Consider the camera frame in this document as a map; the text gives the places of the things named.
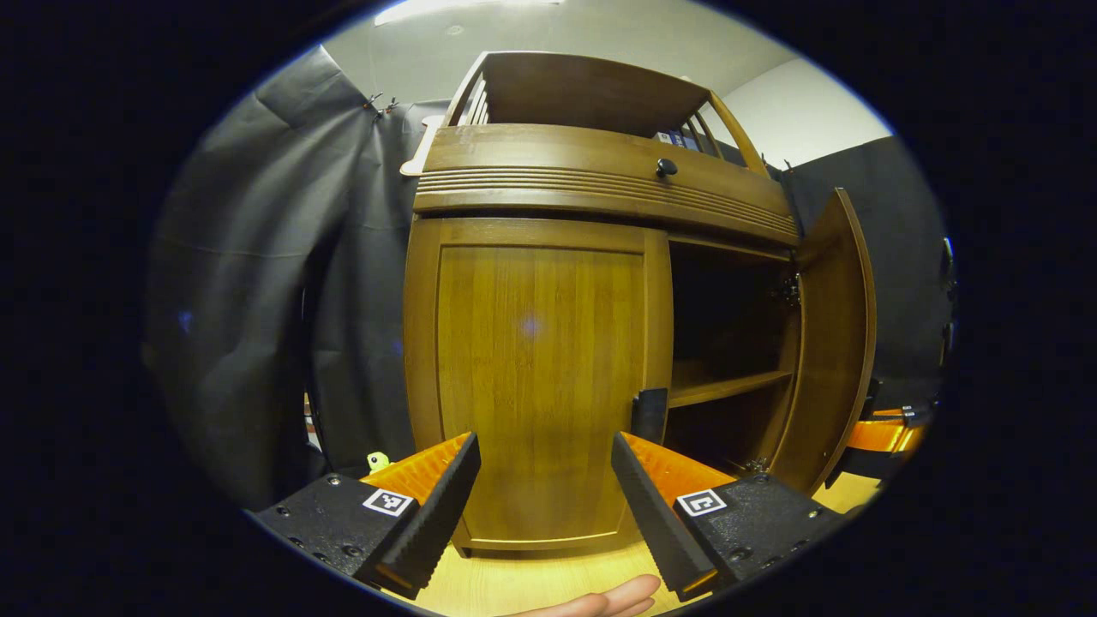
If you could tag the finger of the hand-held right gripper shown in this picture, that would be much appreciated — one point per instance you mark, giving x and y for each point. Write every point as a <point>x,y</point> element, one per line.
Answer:
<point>883,437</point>
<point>900,413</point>

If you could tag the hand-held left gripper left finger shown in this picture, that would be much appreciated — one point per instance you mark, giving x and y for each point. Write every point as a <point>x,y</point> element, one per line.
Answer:
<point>437,514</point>

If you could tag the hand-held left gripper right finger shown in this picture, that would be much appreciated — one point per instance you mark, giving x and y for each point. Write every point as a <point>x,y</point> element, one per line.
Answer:
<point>656,514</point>

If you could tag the wooden cabinet door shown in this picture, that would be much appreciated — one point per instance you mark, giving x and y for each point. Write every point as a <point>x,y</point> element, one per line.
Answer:
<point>827,343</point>
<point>540,360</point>

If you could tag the wooden double-door shoe cabinet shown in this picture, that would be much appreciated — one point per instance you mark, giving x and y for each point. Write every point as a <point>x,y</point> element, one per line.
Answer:
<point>600,171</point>

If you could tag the wooden inner cabinet shelf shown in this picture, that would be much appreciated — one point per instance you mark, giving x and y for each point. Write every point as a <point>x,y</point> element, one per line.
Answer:
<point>724,386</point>

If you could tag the wooden cabinet drawer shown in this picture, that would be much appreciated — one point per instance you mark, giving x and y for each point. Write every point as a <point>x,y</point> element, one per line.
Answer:
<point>557,163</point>

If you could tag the green frog toy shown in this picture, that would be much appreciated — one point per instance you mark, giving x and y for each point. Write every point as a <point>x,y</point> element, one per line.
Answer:
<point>378,461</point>

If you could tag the black backdrop cloth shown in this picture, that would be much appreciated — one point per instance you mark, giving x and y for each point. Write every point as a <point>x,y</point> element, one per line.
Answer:
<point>274,300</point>

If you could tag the black round drawer knob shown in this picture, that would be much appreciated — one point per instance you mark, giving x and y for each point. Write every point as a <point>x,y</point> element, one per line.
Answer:
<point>666,168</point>

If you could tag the metal cloth clips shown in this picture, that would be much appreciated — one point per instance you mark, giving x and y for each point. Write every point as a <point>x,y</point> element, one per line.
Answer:
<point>381,104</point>

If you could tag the ceiling light panel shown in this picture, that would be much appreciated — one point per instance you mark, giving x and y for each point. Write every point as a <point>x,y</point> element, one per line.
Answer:
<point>467,8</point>

